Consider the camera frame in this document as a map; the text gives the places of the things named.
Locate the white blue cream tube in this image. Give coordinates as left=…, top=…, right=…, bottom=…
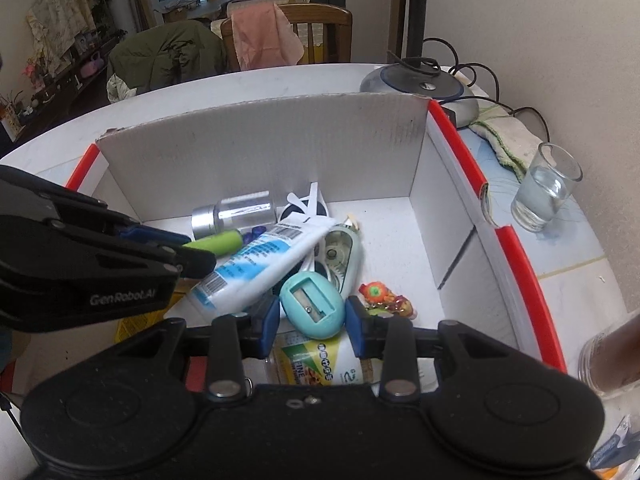
left=186, top=212, right=337, bottom=323

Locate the orange red keychain charm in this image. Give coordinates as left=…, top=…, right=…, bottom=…
left=358, top=281, right=416, bottom=320

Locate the green highlighter marker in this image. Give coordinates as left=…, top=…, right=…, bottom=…
left=183, top=230, right=243, bottom=258

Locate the green lid spice jar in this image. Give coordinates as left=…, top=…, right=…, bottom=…
left=266, top=330, right=382, bottom=386

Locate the yellow small carton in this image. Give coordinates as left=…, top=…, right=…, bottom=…
left=114, top=285, right=188, bottom=344

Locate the grey-green correction tape dispenser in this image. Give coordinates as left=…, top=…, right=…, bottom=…
left=323, top=214, right=363, bottom=299

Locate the red cardboard box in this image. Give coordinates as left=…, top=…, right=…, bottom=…
left=0, top=90, right=569, bottom=396

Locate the dark tv cabinet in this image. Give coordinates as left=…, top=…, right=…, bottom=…
left=1, top=30, right=125, bottom=156

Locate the olive green jacket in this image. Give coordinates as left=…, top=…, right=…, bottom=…
left=106, top=20, right=228, bottom=103

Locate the blue landscape table mat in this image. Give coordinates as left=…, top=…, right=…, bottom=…
left=456, top=127, right=609, bottom=281

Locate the brown glass bottle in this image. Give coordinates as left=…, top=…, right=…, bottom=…
left=577, top=310, right=640, bottom=399

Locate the white green rag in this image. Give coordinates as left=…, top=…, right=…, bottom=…
left=469, top=100, right=542, bottom=182

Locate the clear drinking glass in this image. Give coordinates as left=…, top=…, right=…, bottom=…
left=511, top=142, right=584, bottom=232

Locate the pink cloth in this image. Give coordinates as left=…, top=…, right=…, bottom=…
left=231, top=2, right=304, bottom=70

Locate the white desk lamp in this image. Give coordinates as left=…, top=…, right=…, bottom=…
left=359, top=0, right=480, bottom=128

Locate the wooden chair with pink cloth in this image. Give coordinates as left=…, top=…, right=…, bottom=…
left=219, top=3, right=352, bottom=72

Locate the black lamp cable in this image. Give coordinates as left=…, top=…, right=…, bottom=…
left=387, top=37, right=551, bottom=143

